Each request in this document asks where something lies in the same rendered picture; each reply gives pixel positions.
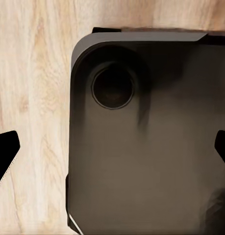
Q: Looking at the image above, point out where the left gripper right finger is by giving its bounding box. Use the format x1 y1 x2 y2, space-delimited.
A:
214 130 225 162

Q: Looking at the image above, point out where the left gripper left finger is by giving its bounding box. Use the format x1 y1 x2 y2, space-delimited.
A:
0 130 20 180

